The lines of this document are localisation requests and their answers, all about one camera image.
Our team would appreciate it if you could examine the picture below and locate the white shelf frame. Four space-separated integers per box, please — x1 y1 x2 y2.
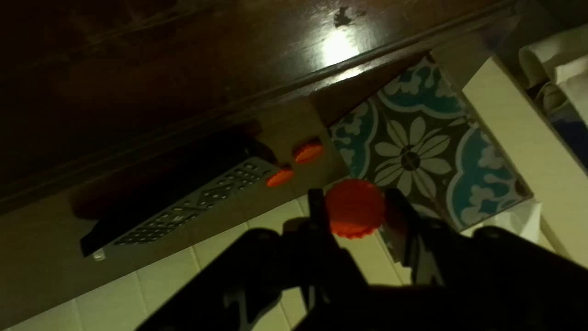
431 28 588 269

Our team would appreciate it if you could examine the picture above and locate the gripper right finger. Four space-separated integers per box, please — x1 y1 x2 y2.
379 188 588 331

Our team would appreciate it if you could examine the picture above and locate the grey remote control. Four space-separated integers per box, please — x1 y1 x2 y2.
80 156 282 259

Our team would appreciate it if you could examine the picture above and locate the red round token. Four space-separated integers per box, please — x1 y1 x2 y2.
266 168 295 188
293 140 325 165
325 179 387 240

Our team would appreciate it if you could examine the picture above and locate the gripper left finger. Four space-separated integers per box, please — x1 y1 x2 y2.
136 188 368 331

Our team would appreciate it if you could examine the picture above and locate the floral patterned mat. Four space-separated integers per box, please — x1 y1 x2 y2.
328 55 534 231

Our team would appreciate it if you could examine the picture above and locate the white folded cloth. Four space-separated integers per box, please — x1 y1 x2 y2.
518 25 588 127

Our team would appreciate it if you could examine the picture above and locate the dark wooden panel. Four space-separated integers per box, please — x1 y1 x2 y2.
0 0 522 217

